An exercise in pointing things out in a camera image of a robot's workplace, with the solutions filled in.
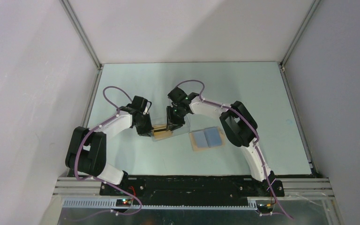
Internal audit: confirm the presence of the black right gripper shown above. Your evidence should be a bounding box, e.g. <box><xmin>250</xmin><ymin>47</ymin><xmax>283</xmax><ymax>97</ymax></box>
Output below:
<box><xmin>167</xmin><ymin>105</ymin><xmax>188</xmax><ymax>131</ymax></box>

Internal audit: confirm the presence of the blue credit card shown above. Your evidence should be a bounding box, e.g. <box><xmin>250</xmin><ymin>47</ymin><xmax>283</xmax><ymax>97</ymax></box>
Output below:
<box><xmin>204</xmin><ymin>127</ymin><xmax>223</xmax><ymax>148</ymax></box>
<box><xmin>191</xmin><ymin>130</ymin><xmax>209</xmax><ymax>148</ymax></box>

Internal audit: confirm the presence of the beige leather card holder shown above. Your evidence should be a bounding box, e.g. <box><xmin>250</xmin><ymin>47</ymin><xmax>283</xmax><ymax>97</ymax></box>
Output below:
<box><xmin>189</xmin><ymin>127</ymin><xmax>226</xmax><ymax>151</ymax></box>

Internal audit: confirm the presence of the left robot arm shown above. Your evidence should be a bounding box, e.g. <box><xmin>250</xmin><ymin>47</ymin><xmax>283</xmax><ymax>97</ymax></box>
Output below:
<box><xmin>65</xmin><ymin>96</ymin><xmax>153</xmax><ymax>195</ymax></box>

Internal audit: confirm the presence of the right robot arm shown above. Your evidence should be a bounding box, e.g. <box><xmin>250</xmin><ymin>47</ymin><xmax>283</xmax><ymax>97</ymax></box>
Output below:
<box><xmin>166</xmin><ymin>87</ymin><xmax>276</xmax><ymax>196</ymax></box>

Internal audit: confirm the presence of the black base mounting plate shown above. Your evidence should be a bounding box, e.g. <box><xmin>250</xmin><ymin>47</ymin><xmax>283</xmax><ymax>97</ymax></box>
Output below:
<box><xmin>99</xmin><ymin>175</ymin><xmax>285</xmax><ymax>206</ymax></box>

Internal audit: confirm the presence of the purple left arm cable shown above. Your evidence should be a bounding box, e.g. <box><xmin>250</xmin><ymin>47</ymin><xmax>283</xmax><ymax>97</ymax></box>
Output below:
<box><xmin>74</xmin><ymin>86</ymin><xmax>143</xmax><ymax>217</ymax></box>

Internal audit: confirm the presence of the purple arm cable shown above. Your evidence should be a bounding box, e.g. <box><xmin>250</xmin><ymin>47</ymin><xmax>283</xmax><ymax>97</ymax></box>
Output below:
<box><xmin>175</xmin><ymin>80</ymin><xmax>294</xmax><ymax>219</ymax></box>
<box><xmin>74</xmin><ymin>86</ymin><xmax>143</xmax><ymax>217</ymax></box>

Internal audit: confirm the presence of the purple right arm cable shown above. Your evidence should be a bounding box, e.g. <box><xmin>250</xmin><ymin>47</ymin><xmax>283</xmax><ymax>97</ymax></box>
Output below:
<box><xmin>175</xmin><ymin>80</ymin><xmax>294</xmax><ymax>219</ymax></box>

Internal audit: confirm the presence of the grey slotted cable duct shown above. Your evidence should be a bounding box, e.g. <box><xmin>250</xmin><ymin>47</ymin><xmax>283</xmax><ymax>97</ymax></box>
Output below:
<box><xmin>62</xmin><ymin>198</ymin><xmax>257</xmax><ymax>210</ymax></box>

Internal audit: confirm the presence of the left aluminium frame post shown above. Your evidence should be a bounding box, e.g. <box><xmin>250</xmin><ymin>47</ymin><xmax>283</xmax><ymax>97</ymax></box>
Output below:
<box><xmin>60</xmin><ymin>0</ymin><xmax>102</xmax><ymax>70</ymax></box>

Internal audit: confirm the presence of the aluminium frame post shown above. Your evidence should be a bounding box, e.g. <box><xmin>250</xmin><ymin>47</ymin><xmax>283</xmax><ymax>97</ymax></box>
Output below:
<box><xmin>280</xmin><ymin>0</ymin><xmax>322</xmax><ymax>67</ymax></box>
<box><xmin>60</xmin><ymin>0</ymin><xmax>102</xmax><ymax>70</ymax></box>

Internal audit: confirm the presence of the right aluminium frame post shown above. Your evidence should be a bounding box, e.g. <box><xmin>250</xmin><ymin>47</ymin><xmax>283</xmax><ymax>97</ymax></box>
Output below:
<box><xmin>280</xmin><ymin>0</ymin><xmax>322</xmax><ymax>67</ymax></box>

